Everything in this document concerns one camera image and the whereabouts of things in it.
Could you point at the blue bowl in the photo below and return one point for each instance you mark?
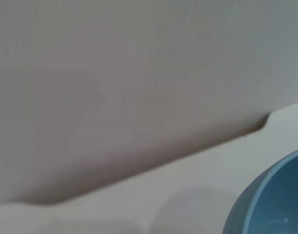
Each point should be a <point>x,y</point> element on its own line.
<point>273,195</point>

